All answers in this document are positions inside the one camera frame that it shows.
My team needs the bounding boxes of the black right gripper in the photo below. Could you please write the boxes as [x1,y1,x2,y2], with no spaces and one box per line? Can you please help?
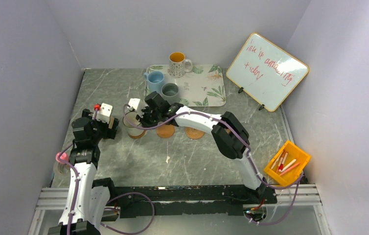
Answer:
[136,105,161,130]

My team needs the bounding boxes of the white mug black rim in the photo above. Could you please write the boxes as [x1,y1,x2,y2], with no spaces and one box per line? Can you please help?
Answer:
[122,112,143,135]

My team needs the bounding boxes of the grey-green mug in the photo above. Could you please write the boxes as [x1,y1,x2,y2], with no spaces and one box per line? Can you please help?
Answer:
[161,83,180,104]

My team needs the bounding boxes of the light blue mug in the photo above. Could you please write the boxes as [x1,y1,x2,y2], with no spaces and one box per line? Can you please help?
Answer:
[143,71,165,94]

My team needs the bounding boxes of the yellow-inside patterned mug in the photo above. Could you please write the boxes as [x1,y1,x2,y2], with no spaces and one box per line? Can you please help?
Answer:
[168,52,193,78]

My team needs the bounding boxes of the beige ceramic mug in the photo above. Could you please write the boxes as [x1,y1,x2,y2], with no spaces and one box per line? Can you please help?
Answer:
[108,116,115,129]

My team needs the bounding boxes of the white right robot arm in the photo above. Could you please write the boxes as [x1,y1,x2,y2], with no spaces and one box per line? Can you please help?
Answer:
[128,92,267,203]

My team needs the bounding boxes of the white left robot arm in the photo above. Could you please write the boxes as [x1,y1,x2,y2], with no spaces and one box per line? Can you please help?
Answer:
[48,104,119,235]

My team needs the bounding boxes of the pink-capped bottle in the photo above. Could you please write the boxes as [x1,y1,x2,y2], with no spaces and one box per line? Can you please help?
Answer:
[56,153,69,164]

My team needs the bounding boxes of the leaf-patterned white tray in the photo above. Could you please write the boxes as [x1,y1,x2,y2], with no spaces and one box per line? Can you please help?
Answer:
[146,65,227,107]

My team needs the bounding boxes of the yellow-framed whiteboard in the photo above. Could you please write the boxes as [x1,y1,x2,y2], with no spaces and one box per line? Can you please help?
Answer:
[226,32,309,112]

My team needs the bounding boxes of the pale marker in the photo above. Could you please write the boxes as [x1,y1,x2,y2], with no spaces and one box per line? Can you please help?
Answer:
[270,150,285,169]

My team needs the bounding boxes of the red-capped white marker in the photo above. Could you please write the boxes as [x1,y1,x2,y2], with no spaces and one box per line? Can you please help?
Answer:
[277,151,288,172]

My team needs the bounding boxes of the yellow plastic bin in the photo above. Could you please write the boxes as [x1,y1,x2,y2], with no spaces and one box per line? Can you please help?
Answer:
[264,141,311,187]

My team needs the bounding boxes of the orange marker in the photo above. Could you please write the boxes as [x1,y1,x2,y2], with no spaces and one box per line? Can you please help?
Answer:
[280,163,300,176]

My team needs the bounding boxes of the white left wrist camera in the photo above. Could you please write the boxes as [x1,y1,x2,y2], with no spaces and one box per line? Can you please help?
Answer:
[93,103,113,124]

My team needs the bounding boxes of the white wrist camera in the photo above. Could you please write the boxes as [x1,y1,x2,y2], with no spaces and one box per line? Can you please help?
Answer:
[127,98,145,113]
[93,103,113,124]

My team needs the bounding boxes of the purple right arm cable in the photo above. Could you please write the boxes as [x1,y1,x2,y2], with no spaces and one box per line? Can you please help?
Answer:
[122,103,304,226]

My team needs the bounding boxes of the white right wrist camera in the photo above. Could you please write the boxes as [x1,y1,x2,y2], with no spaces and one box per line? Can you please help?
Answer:
[127,98,145,113]

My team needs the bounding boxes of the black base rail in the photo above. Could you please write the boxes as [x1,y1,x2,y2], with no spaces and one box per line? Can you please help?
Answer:
[106,185,277,218]

